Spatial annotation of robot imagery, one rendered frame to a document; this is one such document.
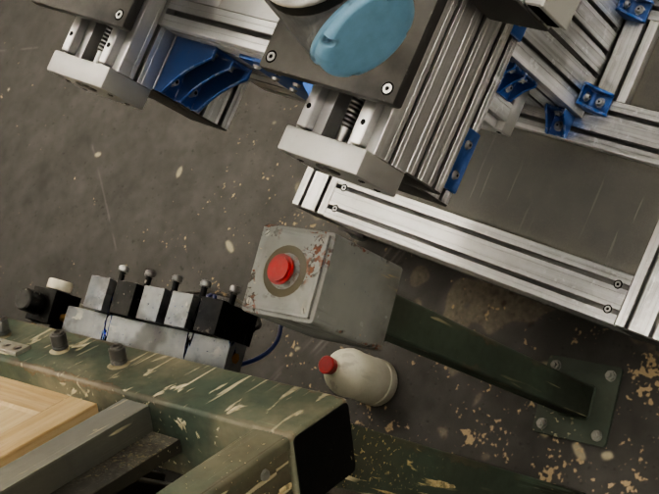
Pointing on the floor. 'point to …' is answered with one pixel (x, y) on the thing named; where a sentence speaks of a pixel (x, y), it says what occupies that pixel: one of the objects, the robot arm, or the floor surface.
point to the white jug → (359, 376)
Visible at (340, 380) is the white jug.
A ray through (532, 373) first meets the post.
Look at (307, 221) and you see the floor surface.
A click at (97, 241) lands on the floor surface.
